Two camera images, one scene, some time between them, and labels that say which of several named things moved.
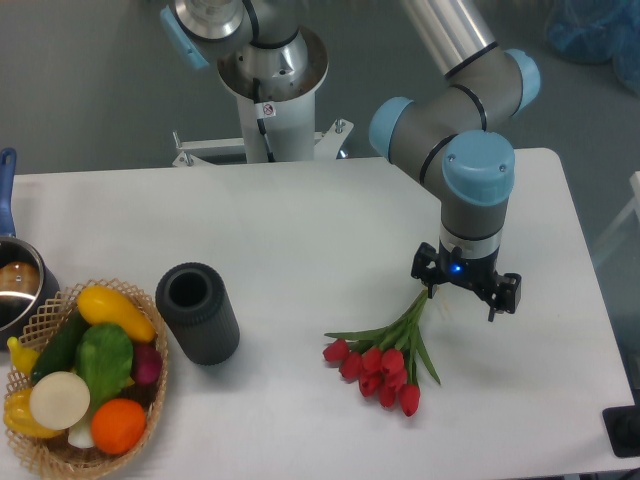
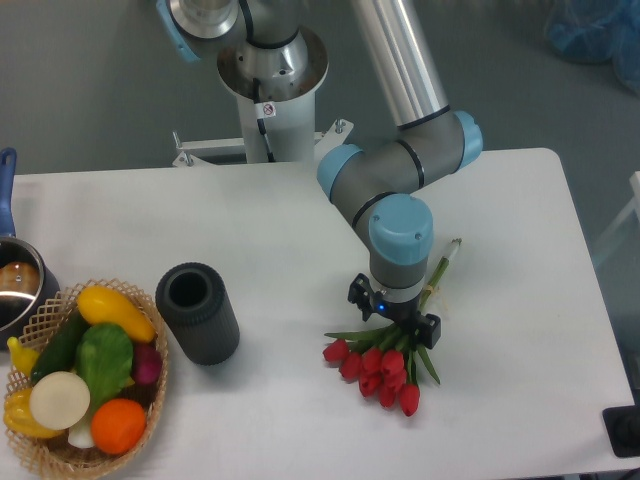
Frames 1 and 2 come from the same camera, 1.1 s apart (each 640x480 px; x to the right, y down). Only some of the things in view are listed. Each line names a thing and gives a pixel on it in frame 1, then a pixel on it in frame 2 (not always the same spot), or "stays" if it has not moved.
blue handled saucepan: x=28 y=280 stays
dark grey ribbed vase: x=194 y=299 stays
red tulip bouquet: x=384 y=360 stays
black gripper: x=449 y=265 to x=424 y=329
